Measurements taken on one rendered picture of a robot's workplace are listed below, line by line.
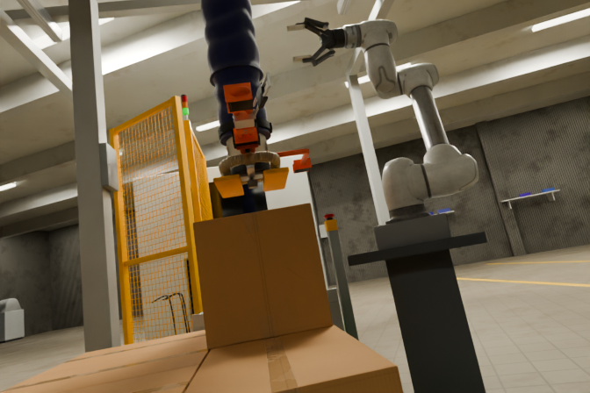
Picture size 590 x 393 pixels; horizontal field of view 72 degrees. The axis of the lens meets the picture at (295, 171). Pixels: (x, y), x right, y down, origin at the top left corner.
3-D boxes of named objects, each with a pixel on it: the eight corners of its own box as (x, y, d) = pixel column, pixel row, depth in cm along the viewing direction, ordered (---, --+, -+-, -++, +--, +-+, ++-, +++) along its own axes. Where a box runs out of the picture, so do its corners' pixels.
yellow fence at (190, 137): (223, 358, 402) (198, 158, 450) (233, 355, 403) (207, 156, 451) (210, 390, 289) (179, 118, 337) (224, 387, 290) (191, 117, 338)
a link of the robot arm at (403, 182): (389, 212, 185) (377, 167, 189) (429, 203, 181) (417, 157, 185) (386, 210, 170) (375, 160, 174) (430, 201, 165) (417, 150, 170)
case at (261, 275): (232, 324, 183) (220, 236, 192) (319, 308, 185) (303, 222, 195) (206, 349, 125) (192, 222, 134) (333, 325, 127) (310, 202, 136)
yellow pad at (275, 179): (263, 192, 186) (262, 182, 187) (284, 189, 187) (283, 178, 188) (263, 175, 153) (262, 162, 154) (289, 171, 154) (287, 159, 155)
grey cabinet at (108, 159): (111, 192, 283) (109, 152, 290) (119, 190, 284) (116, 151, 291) (101, 186, 264) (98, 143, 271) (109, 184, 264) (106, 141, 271)
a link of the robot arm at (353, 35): (362, 39, 154) (347, 41, 153) (357, 52, 163) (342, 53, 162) (357, 18, 156) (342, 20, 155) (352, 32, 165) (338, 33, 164)
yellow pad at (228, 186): (222, 198, 184) (220, 188, 185) (244, 195, 185) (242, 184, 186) (213, 182, 151) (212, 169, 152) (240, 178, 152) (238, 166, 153)
